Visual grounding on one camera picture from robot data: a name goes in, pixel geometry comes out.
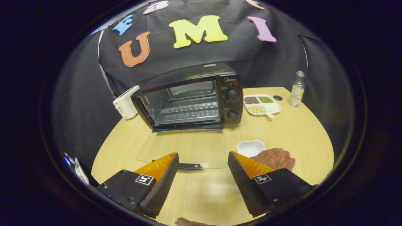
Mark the small white tray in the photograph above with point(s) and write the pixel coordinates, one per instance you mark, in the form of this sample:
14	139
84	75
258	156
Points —
249	148

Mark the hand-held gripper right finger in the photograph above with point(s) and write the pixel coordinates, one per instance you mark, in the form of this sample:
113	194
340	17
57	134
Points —
246	188

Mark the black toaster oven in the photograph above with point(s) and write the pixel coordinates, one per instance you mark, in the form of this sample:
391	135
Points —
233	105

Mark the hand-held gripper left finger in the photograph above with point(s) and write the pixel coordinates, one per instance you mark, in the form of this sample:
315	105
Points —
160	188

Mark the white bread toaster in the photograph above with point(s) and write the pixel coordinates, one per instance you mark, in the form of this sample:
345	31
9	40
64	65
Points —
125	105

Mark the clear glass bottle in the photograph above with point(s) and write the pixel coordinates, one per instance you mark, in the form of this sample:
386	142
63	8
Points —
296	94

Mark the small black round cap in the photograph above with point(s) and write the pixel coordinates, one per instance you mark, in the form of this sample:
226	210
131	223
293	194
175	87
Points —
278	98

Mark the white divided dish with grains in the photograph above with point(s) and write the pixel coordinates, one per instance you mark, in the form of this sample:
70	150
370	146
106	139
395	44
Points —
271	107

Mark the red meat slice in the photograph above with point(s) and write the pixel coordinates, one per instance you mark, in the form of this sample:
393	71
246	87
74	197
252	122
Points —
276	158

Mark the white blue printed object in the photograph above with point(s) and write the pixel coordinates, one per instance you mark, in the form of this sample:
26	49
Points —
78	171

